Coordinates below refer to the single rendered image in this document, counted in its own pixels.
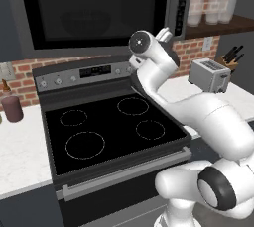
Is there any white wall outlet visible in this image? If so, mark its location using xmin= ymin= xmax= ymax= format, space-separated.
xmin=202 ymin=36 xmax=213 ymax=53

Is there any brown-capped bottle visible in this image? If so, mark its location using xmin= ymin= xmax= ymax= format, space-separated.
xmin=1 ymin=78 xmax=12 ymax=98

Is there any dark grey microwave oven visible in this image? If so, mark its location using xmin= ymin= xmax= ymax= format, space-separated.
xmin=2 ymin=0 xmax=195 ymax=60

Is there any dark wooden shelf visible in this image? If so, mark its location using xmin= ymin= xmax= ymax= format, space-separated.
xmin=184 ymin=14 xmax=254 ymax=41

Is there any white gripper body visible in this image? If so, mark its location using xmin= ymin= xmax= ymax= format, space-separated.
xmin=155 ymin=27 xmax=174 ymax=44

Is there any steel oven door handle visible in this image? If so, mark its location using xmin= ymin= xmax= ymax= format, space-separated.
xmin=61 ymin=147 xmax=193 ymax=203

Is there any maroon jar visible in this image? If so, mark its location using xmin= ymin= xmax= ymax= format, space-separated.
xmin=1 ymin=94 xmax=25 ymax=124

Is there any black and steel range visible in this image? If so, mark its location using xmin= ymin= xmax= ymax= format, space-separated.
xmin=31 ymin=59 xmax=193 ymax=227

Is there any wooden knife block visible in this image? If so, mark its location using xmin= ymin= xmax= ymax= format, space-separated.
xmin=214 ymin=45 xmax=246 ymax=73

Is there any dark bowl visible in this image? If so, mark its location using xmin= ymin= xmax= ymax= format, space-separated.
xmin=60 ymin=10 xmax=113 ymax=37

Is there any dark grey wall cupboard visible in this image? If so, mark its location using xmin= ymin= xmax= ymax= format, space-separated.
xmin=0 ymin=0 xmax=35 ymax=63

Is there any dark grey base cupboard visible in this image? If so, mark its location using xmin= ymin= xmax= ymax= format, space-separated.
xmin=0 ymin=183 xmax=65 ymax=227

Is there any grey wall outlet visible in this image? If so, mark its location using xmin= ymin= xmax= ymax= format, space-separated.
xmin=0 ymin=61 xmax=17 ymax=82

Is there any silver toaster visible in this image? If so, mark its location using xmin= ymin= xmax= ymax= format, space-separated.
xmin=188 ymin=57 xmax=232 ymax=94

